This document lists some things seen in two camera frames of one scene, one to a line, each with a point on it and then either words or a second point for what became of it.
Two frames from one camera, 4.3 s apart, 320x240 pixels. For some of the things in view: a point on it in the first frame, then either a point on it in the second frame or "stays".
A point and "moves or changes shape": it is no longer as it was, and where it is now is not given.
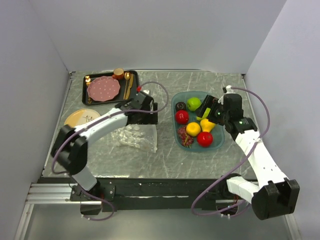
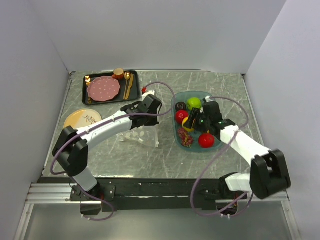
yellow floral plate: [80, 116] stays
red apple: [182, 117] stays
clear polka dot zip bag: [143, 136] moves or changes shape
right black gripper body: [217, 115] to [201, 123]
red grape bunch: [186, 140] stays
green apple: [193, 103] stays
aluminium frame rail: [51, 193] stays
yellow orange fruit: [193, 129] moves or changes shape
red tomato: [204, 139] stays
